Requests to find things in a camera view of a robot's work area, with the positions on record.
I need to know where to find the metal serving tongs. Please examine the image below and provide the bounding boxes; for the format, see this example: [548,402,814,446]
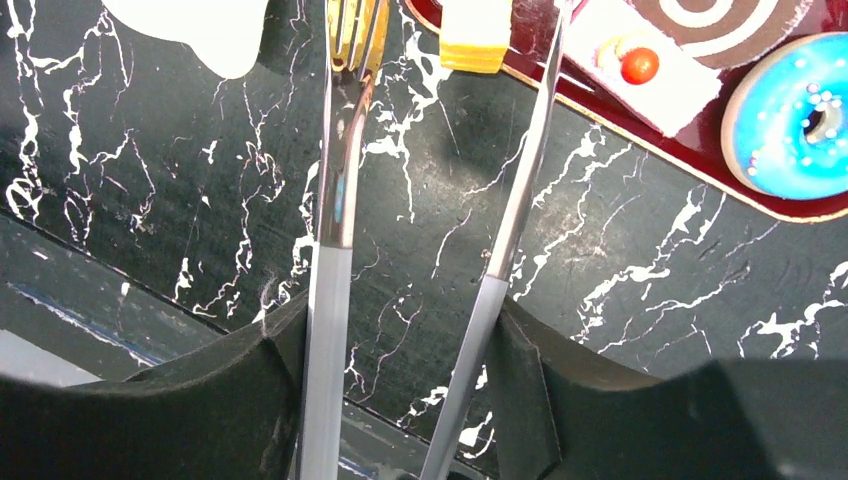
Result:
[296,1,575,479]

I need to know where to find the white three-tier cake stand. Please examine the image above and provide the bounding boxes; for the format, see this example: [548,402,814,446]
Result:
[103,0,268,80]

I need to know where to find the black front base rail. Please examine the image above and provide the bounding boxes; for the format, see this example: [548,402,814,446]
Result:
[1,216,473,479]

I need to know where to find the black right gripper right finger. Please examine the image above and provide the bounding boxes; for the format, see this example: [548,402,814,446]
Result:
[486,300,847,479]

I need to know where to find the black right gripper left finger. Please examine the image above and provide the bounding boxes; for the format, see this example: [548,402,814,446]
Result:
[1,294,308,479]

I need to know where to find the yellow layered cake piece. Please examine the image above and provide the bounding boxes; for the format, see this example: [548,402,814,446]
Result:
[439,0,513,74]

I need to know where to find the chocolate swirl roll cake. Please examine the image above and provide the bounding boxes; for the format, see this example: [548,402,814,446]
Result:
[631,0,812,70]

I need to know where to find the pink rectangular cake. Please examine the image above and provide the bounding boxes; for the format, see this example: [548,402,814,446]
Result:
[564,0,721,137]

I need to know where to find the blue sprinkled donut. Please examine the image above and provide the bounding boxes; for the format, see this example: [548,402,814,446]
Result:
[721,32,847,200]

